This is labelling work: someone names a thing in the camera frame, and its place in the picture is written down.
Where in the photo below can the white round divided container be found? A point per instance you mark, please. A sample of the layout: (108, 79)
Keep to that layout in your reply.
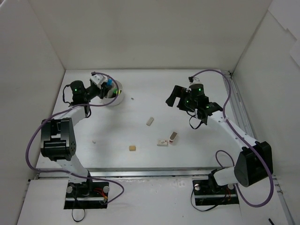
(113, 99)

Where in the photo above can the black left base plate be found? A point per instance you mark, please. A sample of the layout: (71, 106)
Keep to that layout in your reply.
(86, 195)

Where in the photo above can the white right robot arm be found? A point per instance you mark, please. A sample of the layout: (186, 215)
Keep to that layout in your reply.
(254, 162)

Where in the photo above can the tan small eraser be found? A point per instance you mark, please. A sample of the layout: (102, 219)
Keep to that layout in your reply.
(132, 148)

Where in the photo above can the white rectangular eraser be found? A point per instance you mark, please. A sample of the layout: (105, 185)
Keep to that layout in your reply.
(149, 121)

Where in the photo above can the red white sleeved eraser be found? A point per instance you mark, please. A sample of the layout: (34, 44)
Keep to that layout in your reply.
(172, 137)

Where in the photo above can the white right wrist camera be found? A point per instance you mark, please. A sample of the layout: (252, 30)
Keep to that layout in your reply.
(194, 80)

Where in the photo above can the black blue-capped highlighter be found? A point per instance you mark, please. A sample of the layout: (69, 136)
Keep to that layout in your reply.
(109, 83)

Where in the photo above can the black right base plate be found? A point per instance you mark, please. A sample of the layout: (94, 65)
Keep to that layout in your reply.
(206, 192)

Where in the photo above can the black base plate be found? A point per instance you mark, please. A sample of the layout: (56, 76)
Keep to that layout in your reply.
(206, 192)
(86, 195)

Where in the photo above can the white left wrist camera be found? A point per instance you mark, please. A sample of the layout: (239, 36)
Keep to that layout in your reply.
(97, 79)

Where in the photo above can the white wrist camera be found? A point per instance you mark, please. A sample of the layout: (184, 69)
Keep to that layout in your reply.
(194, 80)
(97, 79)

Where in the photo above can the white eraser red print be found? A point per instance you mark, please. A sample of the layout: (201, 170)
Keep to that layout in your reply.
(162, 142)

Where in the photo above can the aluminium rail frame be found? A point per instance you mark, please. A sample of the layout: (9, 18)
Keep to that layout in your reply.
(157, 179)

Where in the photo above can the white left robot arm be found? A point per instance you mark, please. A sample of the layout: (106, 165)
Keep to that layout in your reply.
(58, 142)

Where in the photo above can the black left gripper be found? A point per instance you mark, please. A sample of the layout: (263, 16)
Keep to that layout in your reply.
(103, 91)

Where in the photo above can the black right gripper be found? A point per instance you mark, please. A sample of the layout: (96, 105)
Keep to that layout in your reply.
(182, 95)

